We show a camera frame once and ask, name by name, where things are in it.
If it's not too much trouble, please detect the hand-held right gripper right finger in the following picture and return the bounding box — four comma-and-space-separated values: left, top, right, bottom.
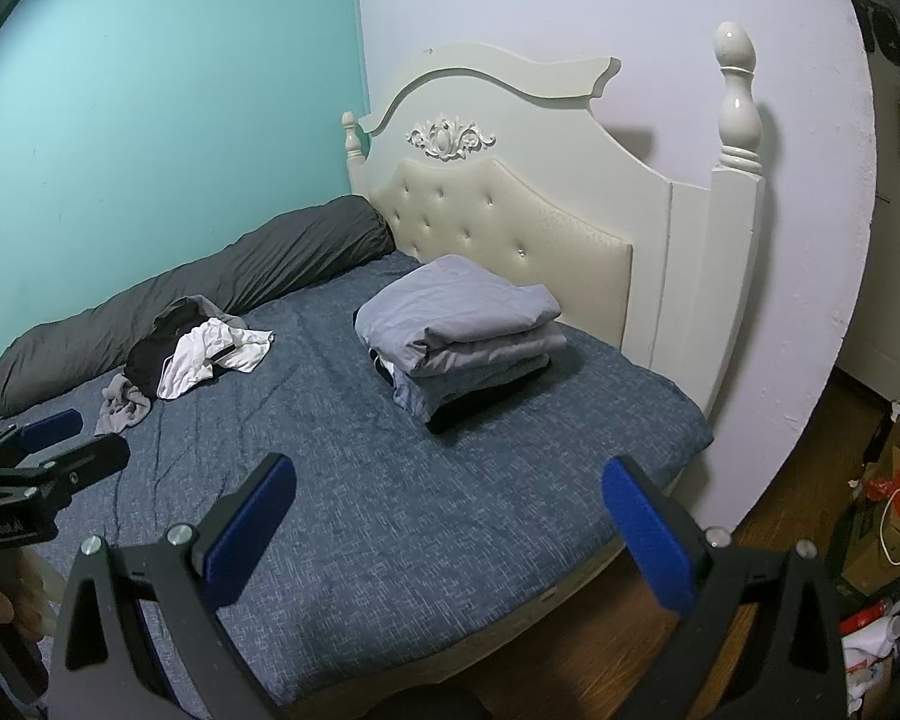
601, 456, 848, 720

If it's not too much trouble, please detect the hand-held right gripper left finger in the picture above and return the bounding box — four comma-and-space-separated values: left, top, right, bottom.
49, 454, 297, 720

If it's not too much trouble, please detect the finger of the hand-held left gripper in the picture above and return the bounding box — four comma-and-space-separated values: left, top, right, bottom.
0, 409, 83, 458
0, 433, 131, 496

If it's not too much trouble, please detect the grey jacket with black collar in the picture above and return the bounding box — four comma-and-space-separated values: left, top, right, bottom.
353, 254, 569, 380

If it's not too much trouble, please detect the folded clothes stack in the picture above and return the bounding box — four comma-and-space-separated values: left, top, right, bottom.
373, 349, 553, 434

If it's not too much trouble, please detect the person's left hand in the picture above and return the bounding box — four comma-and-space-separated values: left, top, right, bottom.
0, 547, 65, 643

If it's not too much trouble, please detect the black garment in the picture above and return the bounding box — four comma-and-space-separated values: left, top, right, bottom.
124, 298, 235, 399

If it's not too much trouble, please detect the white garment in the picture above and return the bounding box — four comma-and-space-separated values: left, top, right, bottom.
155, 318, 275, 401

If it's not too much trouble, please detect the brown cardboard box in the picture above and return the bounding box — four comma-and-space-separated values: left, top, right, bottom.
836, 401, 900, 595

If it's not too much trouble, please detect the dark grey bolster pillow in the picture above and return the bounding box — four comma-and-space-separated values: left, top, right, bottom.
0, 194, 398, 418

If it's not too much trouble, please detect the white plastic bag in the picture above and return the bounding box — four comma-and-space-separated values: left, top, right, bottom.
840, 603, 900, 685

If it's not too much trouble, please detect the cream bed headboard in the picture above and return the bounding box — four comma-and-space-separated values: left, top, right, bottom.
341, 19, 767, 422

